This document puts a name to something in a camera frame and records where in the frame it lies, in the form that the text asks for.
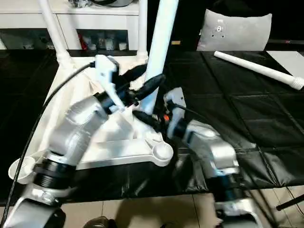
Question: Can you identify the white flat board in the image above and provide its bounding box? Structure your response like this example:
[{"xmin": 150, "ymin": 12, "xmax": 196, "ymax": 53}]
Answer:
[{"xmin": 266, "ymin": 50, "xmax": 304, "ymax": 77}]

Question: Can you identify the grey pillow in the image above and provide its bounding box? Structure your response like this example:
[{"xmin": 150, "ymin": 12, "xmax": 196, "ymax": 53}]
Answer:
[{"xmin": 196, "ymin": 9, "xmax": 273, "ymax": 52}]

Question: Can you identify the white cabinet with glass doors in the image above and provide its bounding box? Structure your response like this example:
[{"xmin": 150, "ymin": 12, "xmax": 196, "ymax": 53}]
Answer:
[{"xmin": 0, "ymin": 0, "xmax": 148, "ymax": 51}]

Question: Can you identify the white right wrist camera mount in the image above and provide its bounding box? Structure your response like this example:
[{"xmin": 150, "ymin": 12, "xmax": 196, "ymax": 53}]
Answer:
[{"xmin": 163, "ymin": 86, "xmax": 188, "ymax": 139}]

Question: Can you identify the black stand leg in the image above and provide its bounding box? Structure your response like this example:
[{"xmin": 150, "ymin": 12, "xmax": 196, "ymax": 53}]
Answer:
[{"xmin": 276, "ymin": 197, "xmax": 304, "ymax": 211}]

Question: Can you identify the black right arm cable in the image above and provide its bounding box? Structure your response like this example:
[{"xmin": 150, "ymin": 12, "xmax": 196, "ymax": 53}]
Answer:
[{"xmin": 172, "ymin": 104, "xmax": 281, "ymax": 228}]

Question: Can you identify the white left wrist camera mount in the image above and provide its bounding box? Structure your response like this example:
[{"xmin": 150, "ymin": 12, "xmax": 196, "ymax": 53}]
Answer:
[{"xmin": 94, "ymin": 54, "xmax": 124, "ymax": 114}]

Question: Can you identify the white plastic table top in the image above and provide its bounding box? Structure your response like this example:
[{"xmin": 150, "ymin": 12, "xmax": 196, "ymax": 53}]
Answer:
[{"xmin": 8, "ymin": 55, "xmax": 174, "ymax": 185}]

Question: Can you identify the dark round object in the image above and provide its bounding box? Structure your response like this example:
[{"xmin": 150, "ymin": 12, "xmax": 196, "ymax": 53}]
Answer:
[{"xmin": 92, "ymin": 0, "xmax": 134, "ymax": 7}]

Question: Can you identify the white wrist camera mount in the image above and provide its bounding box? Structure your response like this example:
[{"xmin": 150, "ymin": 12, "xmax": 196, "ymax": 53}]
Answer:
[
  {"xmin": 163, "ymin": 86, "xmax": 188, "ymax": 139},
  {"xmin": 94, "ymin": 54, "xmax": 124, "ymax": 114}
]

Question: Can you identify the black padded mat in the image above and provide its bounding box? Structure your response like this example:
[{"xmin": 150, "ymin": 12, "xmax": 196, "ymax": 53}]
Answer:
[{"xmin": 0, "ymin": 48, "xmax": 304, "ymax": 206}]

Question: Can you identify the white plastic table leg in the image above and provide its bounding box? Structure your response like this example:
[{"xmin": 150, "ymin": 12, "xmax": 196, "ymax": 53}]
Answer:
[
  {"xmin": 140, "ymin": 0, "xmax": 181, "ymax": 115},
  {"xmin": 138, "ymin": 0, "xmax": 150, "ymax": 63},
  {"xmin": 213, "ymin": 50, "xmax": 304, "ymax": 91},
  {"xmin": 38, "ymin": 0, "xmax": 72, "ymax": 67}
]

